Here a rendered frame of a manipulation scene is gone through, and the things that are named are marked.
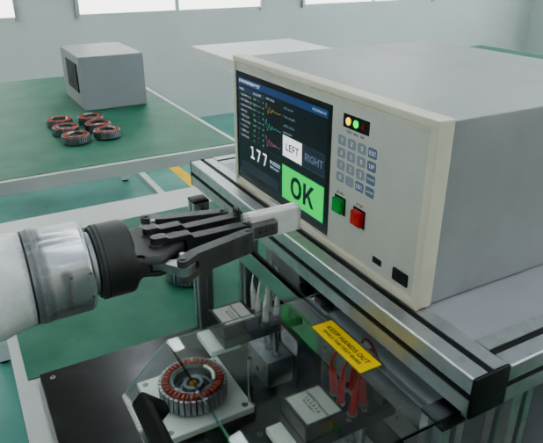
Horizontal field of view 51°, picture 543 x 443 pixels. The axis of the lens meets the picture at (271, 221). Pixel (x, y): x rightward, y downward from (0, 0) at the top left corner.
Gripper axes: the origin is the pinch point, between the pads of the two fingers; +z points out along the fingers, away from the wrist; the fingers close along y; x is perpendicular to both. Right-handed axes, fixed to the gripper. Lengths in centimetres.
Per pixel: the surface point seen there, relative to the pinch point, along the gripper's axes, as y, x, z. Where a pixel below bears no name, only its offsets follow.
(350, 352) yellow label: 11.7, -11.6, 3.3
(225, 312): -21.5, -26.0, 3.3
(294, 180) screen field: -10.4, -0.2, 9.4
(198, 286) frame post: -38.3, -30.4, 5.1
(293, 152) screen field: -10.7, 3.7, 9.4
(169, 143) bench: -167, -43, 45
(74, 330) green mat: -54, -43, -17
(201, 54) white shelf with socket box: -109, 1, 37
